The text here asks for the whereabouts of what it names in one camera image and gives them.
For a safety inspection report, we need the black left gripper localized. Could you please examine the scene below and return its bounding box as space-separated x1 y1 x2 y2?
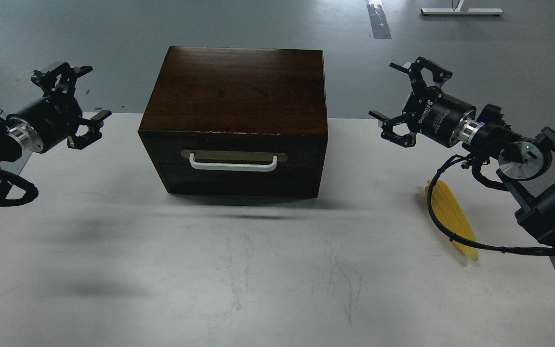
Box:
6 62 112 154

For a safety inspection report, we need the white metal stand base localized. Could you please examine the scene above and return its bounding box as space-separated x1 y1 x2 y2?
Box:
419 0 504 16

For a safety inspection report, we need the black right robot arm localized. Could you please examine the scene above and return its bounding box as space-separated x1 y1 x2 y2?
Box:
369 56 555 261

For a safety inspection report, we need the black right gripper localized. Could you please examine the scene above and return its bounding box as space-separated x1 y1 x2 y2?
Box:
369 56 477 148

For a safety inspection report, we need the dark wooden cabinet box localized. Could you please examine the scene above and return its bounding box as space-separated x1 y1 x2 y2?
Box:
137 47 328 187

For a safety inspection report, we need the grey floor tape strip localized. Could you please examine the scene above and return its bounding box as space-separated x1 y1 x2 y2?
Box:
366 0 392 40

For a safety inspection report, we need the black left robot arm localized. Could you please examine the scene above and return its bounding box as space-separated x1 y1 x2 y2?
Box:
0 62 111 208

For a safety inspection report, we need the wooden drawer with white handle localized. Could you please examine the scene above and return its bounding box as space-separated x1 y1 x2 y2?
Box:
158 160 324 198

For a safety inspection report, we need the yellow toy corn cob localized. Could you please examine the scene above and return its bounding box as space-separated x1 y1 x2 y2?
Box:
423 180 478 261

